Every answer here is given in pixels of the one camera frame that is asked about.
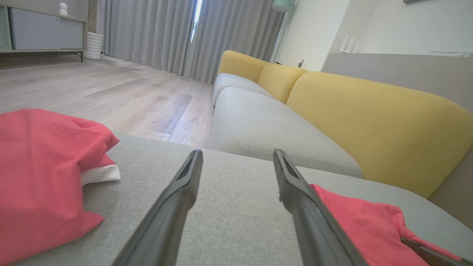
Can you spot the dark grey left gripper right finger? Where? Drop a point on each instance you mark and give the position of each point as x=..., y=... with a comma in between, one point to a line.
x=314, y=229

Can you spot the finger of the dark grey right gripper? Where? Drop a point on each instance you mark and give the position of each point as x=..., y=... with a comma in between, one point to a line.
x=428, y=256

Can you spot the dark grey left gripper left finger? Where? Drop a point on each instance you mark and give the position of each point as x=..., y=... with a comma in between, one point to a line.
x=166, y=221

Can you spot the red white basketball garment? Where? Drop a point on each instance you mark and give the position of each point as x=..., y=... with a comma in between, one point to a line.
x=40, y=166

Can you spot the long grey sofa seat cushion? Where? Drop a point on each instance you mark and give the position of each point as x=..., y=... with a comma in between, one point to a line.
x=266, y=129

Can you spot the wide yellow sofa backrest cushion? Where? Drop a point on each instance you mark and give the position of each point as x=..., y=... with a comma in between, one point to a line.
x=369, y=122

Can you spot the short grey sofa seat cushion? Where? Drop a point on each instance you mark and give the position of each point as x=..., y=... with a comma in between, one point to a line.
x=231, y=81

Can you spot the white ribbed plant pot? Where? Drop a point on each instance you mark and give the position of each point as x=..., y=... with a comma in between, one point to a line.
x=94, y=46

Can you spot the floor lamp with green shade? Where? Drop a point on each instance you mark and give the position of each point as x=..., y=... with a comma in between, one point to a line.
x=282, y=4

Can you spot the grey low sideboard cabinet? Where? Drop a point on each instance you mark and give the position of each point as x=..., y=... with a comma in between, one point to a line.
x=37, y=29

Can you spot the small white round figure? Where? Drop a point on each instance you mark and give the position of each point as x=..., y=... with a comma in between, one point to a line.
x=63, y=9

